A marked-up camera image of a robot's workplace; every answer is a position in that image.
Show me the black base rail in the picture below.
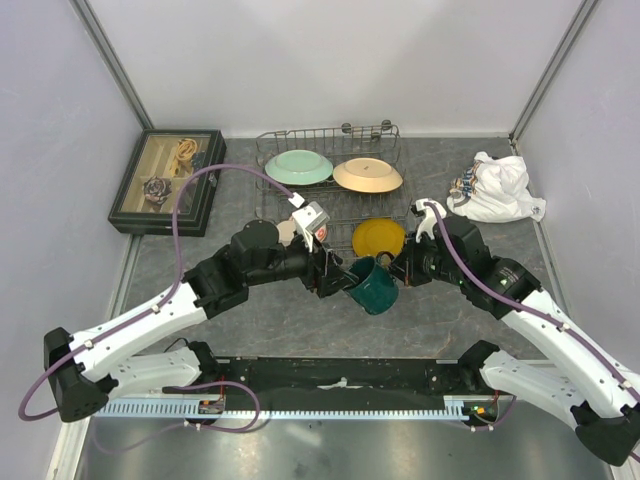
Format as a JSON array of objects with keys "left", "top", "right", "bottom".
[{"left": 185, "top": 340, "right": 499, "bottom": 407}]

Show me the red patterned small bowl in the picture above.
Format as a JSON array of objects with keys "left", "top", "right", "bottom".
[{"left": 313, "top": 224, "right": 328, "bottom": 242}]

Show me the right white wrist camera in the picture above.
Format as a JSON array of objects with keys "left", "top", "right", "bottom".
[{"left": 411, "top": 198, "right": 447, "bottom": 243}]

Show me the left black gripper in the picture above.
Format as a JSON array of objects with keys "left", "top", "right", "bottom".
[{"left": 247, "top": 228, "right": 359, "bottom": 298}]

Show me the beige paper cup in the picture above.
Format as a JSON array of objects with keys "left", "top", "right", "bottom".
[{"left": 276, "top": 219, "right": 296, "bottom": 246}]

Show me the grey slotted cable duct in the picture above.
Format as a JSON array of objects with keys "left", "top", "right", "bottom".
[{"left": 96, "top": 390, "right": 473, "bottom": 421}]

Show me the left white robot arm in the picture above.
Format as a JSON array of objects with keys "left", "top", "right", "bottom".
[{"left": 44, "top": 220, "right": 357, "bottom": 423}]

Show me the grey wire dish rack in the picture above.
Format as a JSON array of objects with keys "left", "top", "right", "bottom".
[{"left": 255, "top": 120, "right": 414, "bottom": 264}]

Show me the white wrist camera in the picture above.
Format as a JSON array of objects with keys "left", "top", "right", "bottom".
[
  {"left": 288, "top": 192, "right": 330, "bottom": 253},
  {"left": 411, "top": 198, "right": 447, "bottom": 243}
]

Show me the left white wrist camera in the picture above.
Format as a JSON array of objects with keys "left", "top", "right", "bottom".
[{"left": 288, "top": 192, "right": 330, "bottom": 253}]

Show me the dark green mug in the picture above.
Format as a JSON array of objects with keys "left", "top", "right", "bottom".
[{"left": 346, "top": 256, "right": 399, "bottom": 315}]

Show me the mint green plate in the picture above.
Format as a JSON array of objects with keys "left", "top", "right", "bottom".
[{"left": 264, "top": 150, "right": 334, "bottom": 186}]

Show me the black glass-lid jewelry box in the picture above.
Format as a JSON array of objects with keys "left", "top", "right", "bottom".
[{"left": 108, "top": 129, "right": 226, "bottom": 237}]

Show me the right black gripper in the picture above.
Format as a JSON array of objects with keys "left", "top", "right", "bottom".
[{"left": 386, "top": 229, "right": 467, "bottom": 286}]

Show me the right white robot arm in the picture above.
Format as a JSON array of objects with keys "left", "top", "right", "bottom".
[{"left": 389, "top": 218, "right": 639, "bottom": 466}]

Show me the beige bird plate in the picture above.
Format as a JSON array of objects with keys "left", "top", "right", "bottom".
[{"left": 333, "top": 158, "right": 403, "bottom": 194}]

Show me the yellow patterned plate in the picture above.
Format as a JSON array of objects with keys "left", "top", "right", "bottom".
[{"left": 352, "top": 218, "right": 406, "bottom": 257}]

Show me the crumpled white printed cloth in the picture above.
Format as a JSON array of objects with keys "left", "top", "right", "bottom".
[{"left": 446, "top": 151, "right": 546, "bottom": 224}]

